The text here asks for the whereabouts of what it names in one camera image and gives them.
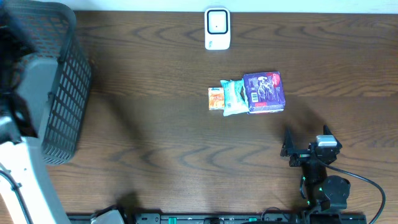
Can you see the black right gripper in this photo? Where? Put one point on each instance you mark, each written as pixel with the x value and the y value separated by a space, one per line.
pixel 300 156

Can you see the green wet wipes pack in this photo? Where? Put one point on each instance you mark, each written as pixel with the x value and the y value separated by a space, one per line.
pixel 234 101

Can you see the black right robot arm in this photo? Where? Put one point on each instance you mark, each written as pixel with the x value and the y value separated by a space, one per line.
pixel 324 192

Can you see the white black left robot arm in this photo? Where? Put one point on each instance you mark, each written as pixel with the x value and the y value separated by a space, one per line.
pixel 26 187

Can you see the purple Carefree pad pack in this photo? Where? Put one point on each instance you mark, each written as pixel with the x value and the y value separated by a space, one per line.
pixel 264 92

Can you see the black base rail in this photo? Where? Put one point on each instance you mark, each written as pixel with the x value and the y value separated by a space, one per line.
pixel 156 218

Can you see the white barcode scanner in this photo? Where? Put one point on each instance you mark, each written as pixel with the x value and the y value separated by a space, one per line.
pixel 217 28

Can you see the grey plastic basket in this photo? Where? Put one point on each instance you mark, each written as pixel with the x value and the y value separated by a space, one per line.
pixel 45 78

